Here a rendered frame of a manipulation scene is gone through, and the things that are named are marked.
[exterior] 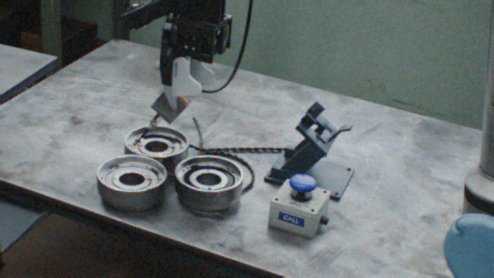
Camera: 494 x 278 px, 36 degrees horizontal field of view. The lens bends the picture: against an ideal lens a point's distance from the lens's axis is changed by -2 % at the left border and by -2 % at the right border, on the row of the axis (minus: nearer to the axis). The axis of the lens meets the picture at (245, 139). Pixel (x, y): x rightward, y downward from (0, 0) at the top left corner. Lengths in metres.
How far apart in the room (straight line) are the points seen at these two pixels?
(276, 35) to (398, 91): 0.49
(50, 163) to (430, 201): 0.62
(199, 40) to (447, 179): 0.51
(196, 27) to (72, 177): 0.33
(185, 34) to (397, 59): 1.72
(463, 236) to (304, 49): 2.05
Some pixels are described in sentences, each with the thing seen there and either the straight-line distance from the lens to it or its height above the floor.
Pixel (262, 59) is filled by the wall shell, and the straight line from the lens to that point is 2.93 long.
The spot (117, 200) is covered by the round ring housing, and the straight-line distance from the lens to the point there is 1.15.
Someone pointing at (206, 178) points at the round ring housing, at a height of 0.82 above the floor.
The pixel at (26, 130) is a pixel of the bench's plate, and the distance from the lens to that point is 1.38.
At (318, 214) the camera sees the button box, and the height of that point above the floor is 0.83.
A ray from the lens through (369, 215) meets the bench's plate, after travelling 1.21.
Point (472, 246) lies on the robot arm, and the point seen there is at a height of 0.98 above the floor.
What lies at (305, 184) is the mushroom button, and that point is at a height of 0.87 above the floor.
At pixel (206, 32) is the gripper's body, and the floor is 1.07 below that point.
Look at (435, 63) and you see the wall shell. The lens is 2.74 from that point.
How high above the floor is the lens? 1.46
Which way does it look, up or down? 29 degrees down
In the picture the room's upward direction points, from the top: 5 degrees clockwise
